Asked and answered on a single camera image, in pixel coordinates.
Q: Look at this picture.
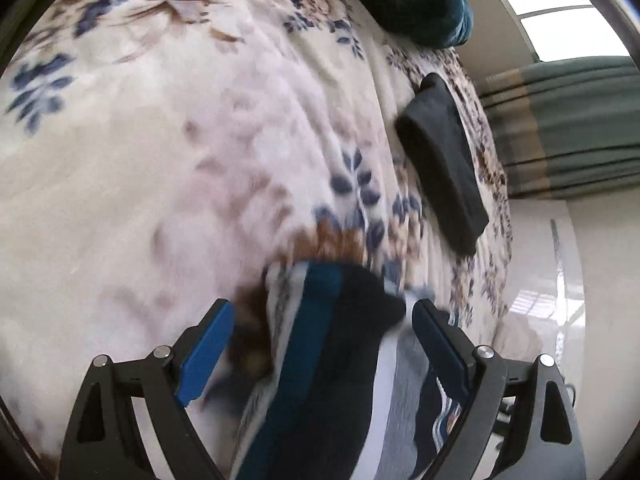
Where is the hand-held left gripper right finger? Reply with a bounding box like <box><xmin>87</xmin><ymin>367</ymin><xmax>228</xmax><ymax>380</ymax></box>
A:
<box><xmin>411</xmin><ymin>298</ymin><xmax>587</xmax><ymax>480</ymax></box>

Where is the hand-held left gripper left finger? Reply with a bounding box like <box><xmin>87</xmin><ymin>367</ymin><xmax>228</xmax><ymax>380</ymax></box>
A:
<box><xmin>59</xmin><ymin>298</ymin><xmax>236</xmax><ymax>480</ymax></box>

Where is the striped blue grey sweater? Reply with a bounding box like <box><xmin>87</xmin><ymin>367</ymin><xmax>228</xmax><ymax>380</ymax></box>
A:
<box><xmin>230</xmin><ymin>259</ymin><xmax>468</xmax><ymax>480</ymax></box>

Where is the white bed headboard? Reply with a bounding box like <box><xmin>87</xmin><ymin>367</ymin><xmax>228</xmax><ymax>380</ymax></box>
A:
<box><xmin>492</xmin><ymin>197</ymin><xmax>588</xmax><ymax>361</ymax></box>

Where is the folded black garment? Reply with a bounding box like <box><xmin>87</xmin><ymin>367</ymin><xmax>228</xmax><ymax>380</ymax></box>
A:
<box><xmin>395</xmin><ymin>72</ymin><xmax>490</xmax><ymax>257</ymax></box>

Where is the floral bed blanket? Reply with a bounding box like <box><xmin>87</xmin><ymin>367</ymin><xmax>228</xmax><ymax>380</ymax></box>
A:
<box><xmin>0</xmin><ymin>0</ymin><xmax>516</xmax><ymax>480</ymax></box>

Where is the grey-green curtain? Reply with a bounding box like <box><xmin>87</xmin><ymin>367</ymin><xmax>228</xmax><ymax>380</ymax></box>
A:
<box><xmin>477</xmin><ymin>55</ymin><xmax>640</xmax><ymax>201</ymax></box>

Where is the window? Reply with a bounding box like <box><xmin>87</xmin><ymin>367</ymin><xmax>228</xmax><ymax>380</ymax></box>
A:
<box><xmin>470</xmin><ymin>0</ymin><xmax>631</xmax><ymax>63</ymax></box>

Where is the folded teal quilt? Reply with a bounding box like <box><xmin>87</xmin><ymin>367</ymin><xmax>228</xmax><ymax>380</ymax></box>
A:
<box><xmin>325</xmin><ymin>0</ymin><xmax>475</xmax><ymax>50</ymax></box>

